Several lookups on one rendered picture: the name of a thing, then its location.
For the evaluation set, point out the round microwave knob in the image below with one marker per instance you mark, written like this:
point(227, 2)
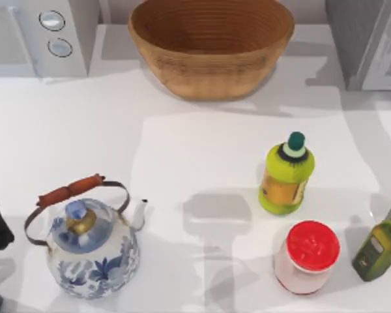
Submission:
point(60, 47)
point(51, 20)

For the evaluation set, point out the olive green bottle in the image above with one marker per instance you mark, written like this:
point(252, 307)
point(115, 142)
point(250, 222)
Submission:
point(379, 247)

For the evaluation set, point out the brown woven basket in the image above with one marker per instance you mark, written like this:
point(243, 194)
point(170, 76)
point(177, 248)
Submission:
point(211, 62)

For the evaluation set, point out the pale microwave oven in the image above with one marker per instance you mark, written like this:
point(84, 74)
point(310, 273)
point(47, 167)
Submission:
point(6, 39)

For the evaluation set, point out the white jar with red lid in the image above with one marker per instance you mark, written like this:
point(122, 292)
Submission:
point(309, 257)

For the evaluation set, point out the blue and white kettle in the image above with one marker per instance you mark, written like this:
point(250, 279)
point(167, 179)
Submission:
point(94, 254)

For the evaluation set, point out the lime green bottle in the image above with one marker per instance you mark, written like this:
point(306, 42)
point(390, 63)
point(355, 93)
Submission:
point(285, 179)

